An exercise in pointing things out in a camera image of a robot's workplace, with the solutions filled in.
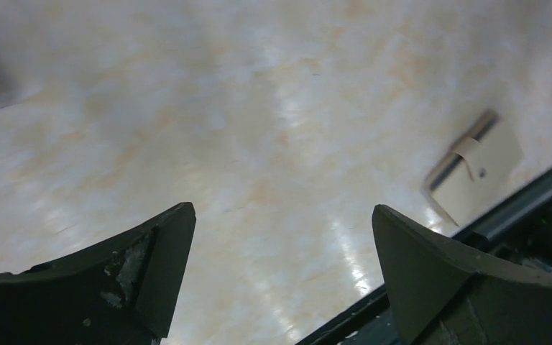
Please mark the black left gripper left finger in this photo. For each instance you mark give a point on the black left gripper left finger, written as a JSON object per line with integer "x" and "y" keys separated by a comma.
{"x": 122, "y": 290}

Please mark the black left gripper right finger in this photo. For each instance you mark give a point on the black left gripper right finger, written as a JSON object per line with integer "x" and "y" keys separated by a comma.
{"x": 444, "y": 292}

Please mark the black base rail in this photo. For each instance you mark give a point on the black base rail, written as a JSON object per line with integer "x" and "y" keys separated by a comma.
{"x": 518, "y": 230}

